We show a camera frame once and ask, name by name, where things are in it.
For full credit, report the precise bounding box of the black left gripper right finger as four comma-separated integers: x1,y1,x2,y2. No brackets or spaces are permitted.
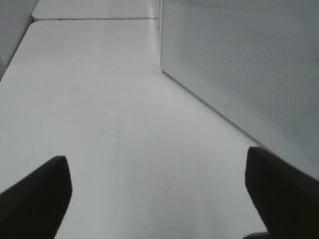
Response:
245,147,319,239

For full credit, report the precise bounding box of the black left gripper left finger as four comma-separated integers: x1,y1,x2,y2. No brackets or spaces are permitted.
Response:
0,156,72,239

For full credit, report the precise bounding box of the white microwave door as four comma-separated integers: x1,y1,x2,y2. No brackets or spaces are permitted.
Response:
161,0,319,178

